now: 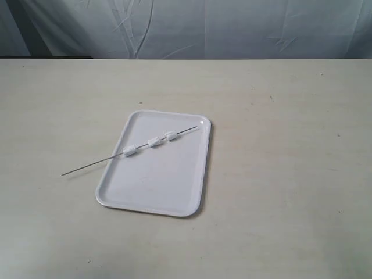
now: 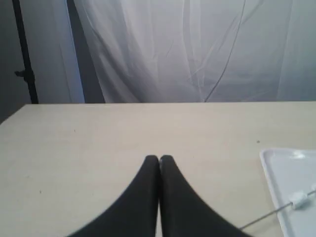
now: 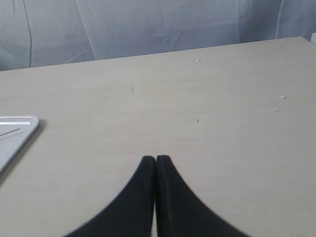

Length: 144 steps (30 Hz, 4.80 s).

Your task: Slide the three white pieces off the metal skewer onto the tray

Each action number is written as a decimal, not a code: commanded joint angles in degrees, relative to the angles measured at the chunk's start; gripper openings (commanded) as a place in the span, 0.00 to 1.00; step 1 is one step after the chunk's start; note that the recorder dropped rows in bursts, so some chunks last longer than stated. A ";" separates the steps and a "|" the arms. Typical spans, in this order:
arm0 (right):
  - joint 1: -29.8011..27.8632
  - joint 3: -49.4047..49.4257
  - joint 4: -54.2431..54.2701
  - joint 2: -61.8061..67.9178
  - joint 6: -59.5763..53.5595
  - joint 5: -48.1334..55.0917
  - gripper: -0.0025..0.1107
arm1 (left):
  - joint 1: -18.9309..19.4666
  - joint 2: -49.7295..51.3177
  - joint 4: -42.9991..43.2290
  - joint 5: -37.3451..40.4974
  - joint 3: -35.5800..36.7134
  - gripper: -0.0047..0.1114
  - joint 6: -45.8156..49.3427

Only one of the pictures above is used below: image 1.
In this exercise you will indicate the thin metal skewer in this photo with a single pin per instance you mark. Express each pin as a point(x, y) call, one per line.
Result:
point(121, 154)

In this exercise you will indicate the grey-white backdrop curtain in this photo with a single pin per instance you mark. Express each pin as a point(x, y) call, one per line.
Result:
point(187, 29)

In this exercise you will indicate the white rectangular plastic tray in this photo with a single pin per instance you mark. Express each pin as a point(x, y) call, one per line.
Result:
point(166, 180)

